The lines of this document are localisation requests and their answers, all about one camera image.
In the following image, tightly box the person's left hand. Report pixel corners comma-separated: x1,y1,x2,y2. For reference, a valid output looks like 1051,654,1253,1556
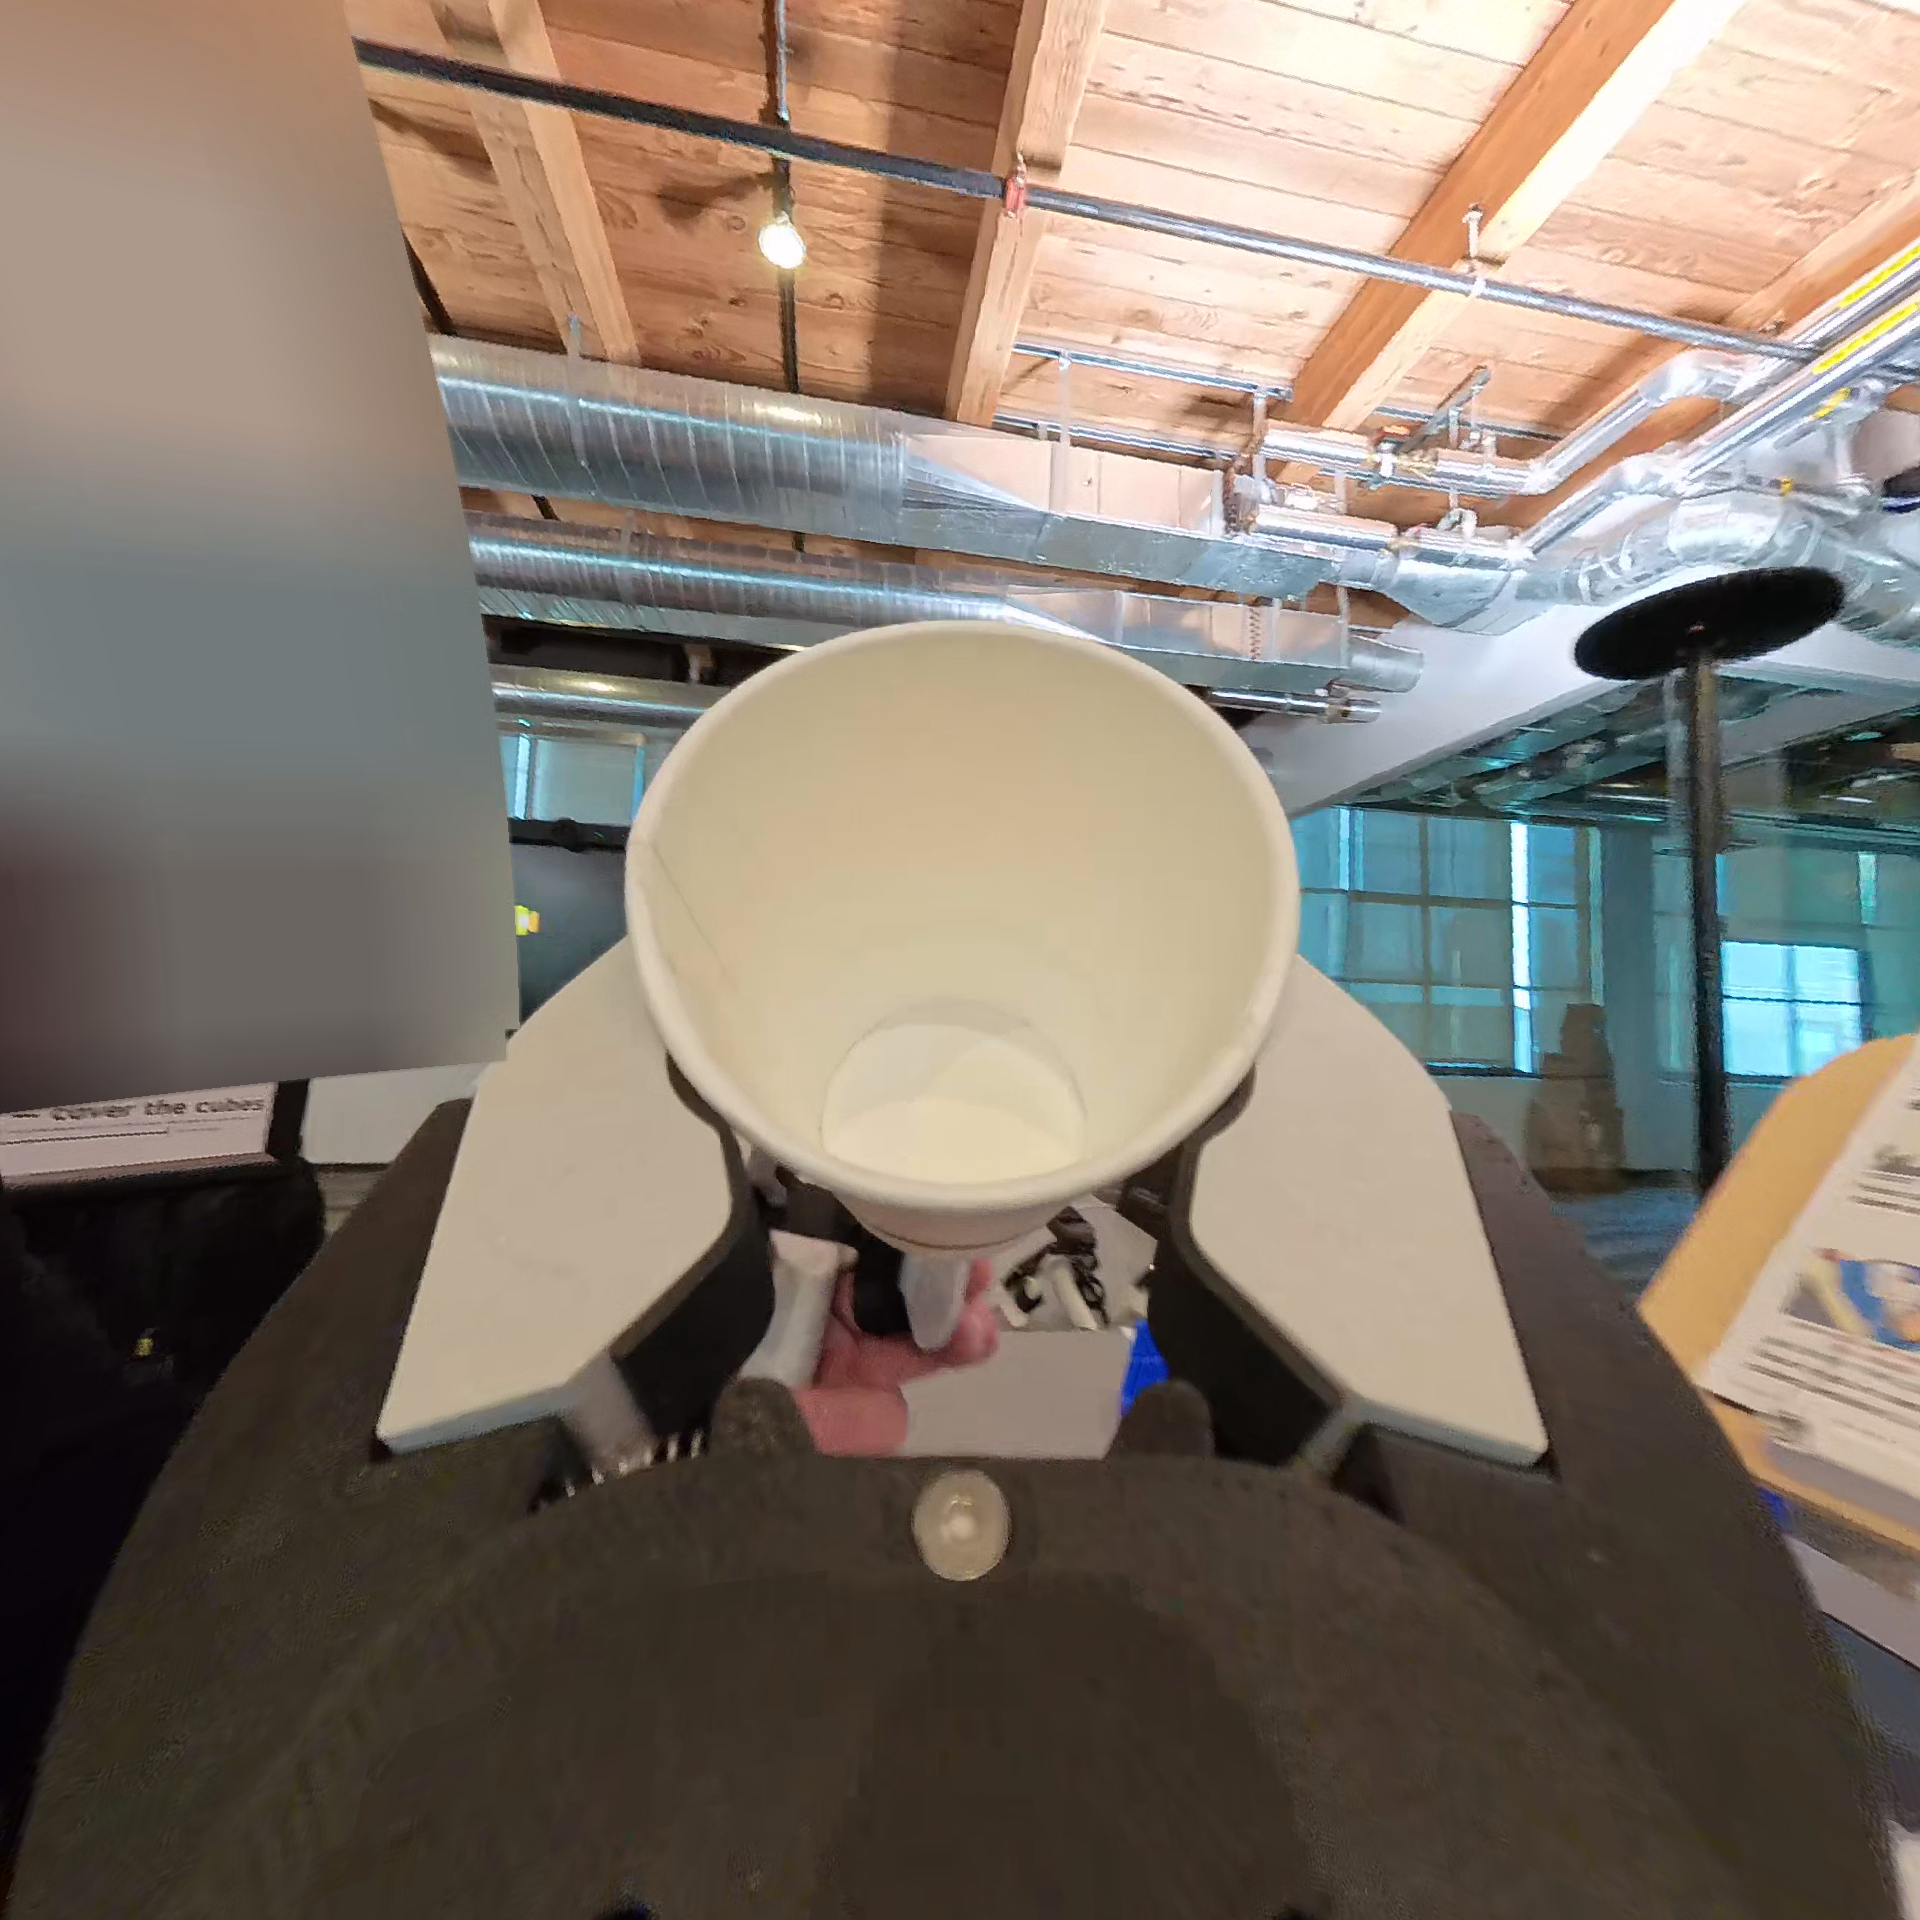
791,1256,1005,1455

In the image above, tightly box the silver duct cluster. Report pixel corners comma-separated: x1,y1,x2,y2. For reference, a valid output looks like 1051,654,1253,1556
1352,255,1920,646

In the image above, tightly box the white paper sign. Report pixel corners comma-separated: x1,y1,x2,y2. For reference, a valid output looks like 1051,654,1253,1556
0,1084,281,1185

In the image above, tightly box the dark screen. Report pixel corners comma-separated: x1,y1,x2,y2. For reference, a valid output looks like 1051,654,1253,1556
510,836,641,1029

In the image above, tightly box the silver round duct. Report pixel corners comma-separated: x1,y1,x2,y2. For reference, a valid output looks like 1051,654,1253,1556
433,333,1354,600

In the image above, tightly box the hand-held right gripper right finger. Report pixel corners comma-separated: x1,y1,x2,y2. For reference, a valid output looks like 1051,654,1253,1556
1143,958,1551,1474

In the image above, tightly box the printed instruction sheet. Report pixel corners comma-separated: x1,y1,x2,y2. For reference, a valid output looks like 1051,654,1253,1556
1703,1042,1920,1501

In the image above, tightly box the cardboard box stack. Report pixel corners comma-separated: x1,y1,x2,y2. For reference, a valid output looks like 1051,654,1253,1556
1528,1001,1634,1192

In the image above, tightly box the black floor lamp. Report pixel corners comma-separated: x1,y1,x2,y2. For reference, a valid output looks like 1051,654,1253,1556
1573,565,1847,1192

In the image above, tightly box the white paper cup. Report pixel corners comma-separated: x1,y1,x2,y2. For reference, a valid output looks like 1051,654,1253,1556
622,616,1304,1254

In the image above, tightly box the metal ceiling pipe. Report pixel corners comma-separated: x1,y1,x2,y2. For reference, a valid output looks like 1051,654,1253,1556
357,37,1824,367

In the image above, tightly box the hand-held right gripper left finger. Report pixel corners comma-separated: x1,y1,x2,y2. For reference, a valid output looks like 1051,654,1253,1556
376,933,779,1484

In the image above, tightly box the tangle of cables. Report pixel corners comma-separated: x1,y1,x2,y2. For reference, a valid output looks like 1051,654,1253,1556
1002,1200,1150,1335

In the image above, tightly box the large paned window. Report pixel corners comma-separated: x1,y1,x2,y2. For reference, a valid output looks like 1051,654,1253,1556
1295,802,1920,1085

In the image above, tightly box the wooden sheet board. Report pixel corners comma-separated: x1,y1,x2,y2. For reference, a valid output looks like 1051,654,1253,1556
1639,1031,1920,1553

